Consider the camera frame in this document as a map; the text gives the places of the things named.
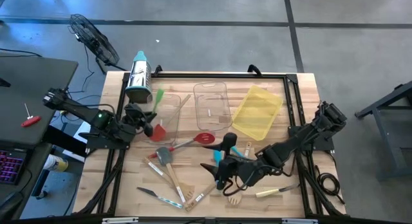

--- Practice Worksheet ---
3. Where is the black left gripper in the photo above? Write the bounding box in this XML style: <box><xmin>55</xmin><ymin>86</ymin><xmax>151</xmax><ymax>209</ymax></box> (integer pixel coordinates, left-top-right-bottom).
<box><xmin>124</xmin><ymin>103</ymin><xmax>158</xmax><ymax>137</ymax></box>

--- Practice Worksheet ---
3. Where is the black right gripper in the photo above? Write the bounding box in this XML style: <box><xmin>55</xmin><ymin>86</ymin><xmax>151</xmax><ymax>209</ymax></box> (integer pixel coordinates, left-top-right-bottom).
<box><xmin>200</xmin><ymin>132</ymin><xmax>258</xmax><ymax>189</ymax></box>

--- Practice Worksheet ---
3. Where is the red silicone spatula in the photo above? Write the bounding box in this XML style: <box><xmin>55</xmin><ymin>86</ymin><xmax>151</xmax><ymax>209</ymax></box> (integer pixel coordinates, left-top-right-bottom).
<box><xmin>149</xmin><ymin>94</ymin><xmax>192</xmax><ymax>143</ymax></box>

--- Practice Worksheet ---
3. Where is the red slotted spoon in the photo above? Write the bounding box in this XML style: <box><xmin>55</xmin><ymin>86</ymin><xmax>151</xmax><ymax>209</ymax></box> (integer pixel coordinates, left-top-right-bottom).
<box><xmin>147</xmin><ymin>132</ymin><xmax>216</xmax><ymax>159</ymax></box>

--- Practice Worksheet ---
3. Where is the grey spatula wooden handle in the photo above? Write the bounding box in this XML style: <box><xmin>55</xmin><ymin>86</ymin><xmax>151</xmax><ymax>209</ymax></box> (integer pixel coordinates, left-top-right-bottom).
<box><xmin>156</xmin><ymin>146</ymin><xmax>190</xmax><ymax>209</ymax></box>

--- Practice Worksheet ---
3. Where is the wooden slotted turner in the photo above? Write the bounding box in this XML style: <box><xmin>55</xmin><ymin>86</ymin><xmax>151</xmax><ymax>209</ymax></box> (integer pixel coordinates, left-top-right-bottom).
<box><xmin>143</xmin><ymin>157</ymin><xmax>196</xmax><ymax>201</ymax></box>

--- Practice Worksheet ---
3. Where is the cream-handled knife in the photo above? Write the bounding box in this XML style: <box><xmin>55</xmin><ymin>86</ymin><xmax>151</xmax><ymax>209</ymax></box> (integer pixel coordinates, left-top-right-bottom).
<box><xmin>255</xmin><ymin>183</ymin><xmax>301</xmax><ymax>198</ymax></box>

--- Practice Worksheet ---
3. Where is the clear plastic bin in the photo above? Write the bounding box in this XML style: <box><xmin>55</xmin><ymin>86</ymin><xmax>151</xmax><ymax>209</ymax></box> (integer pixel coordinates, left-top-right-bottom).
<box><xmin>192</xmin><ymin>81</ymin><xmax>233</xmax><ymax>132</ymax></box>
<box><xmin>143</xmin><ymin>93</ymin><xmax>182</xmax><ymax>145</ymax></box>

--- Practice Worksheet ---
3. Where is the yellow plastic bin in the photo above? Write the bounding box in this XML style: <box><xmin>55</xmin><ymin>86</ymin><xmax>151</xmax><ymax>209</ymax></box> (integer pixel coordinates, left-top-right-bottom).
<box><xmin>231</xmin><ymin>84</ymin><xmax>285</xmax><ymax>142</ymax></box>

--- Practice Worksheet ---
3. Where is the black floor fan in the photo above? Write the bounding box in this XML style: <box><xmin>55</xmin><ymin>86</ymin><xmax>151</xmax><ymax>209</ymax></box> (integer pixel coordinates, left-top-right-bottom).
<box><xmin>68</xmin><ymin>14</ymin><xmax>127</xmax><ymax>75</ymax></box>

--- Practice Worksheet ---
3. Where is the yellow-white spray can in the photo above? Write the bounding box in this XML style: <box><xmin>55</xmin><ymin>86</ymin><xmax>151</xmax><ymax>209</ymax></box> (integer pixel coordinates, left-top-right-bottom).
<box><xmin>42</xmin><ymin>154</ymin><xmax>69</xmax><ymax>173</ymax></box>

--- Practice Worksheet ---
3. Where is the black lower desk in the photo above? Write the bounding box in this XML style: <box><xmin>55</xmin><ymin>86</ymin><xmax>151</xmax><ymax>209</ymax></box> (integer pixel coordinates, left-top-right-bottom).
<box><xmin>0</xmin><ymin>140</ymin><xmax>53</xmax><ymax>220</ymax></box>

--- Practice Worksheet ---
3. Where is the black desk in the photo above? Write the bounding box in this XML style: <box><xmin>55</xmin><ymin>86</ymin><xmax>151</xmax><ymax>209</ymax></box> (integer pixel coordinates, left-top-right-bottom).
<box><xmin>0</xmin><ymin>51</ymin><xmax>79</xmax><ymax>147</ymax></box>
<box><xmin>0</xmin><ymin>140</ymin><xmax>53</xmax><ymax>220</ymax></box>

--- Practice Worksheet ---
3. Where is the backlit keyboard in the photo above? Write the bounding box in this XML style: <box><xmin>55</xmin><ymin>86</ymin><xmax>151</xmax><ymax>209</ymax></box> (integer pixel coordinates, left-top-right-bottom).
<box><xmin>0</xmin><ymin>149</ymin><xmax>26</xmax><ymax>185</ymax></box>

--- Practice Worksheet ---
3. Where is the dark metal stand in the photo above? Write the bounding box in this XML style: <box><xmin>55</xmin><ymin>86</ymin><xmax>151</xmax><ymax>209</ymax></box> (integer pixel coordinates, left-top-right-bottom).
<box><xmin>354</xmin><ymin>79</ymin><xmax>412</xmax><ymax>182</ymax></box>

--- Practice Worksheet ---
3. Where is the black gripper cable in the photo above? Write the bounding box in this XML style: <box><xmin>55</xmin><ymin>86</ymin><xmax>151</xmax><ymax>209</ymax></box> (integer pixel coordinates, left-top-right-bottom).
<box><xmin>221</xmin><ymin>175</ymin><xmax>258</xmax><ymax>197</ymax></box>

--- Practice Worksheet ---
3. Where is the silver hinge bracket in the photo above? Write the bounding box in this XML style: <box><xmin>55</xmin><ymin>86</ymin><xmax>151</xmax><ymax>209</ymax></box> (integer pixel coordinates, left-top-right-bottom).
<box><xmin>102</xmin><ymin>216</ymin><xmax>140</xmax><ymax>224</ymax></box>
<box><xmin>282</xmin><ymin>218</ymin><xmax>319</xmax><ymax>224</ymax></box>

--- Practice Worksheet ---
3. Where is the coiled black cable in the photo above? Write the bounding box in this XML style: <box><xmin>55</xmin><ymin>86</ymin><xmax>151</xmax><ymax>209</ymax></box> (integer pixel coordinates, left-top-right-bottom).
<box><xmin>314</xmin><ymin>164</ymin><xmax>346</xmax><ymax>205</ymax></box>

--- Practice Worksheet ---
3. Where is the red-handled hex key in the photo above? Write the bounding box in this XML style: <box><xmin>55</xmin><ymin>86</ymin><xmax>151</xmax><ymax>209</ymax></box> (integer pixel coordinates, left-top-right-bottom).
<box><xmin>21</xmin><ymin>103</ymin><xmax>42</xmax><ymax>128</ymax></box>

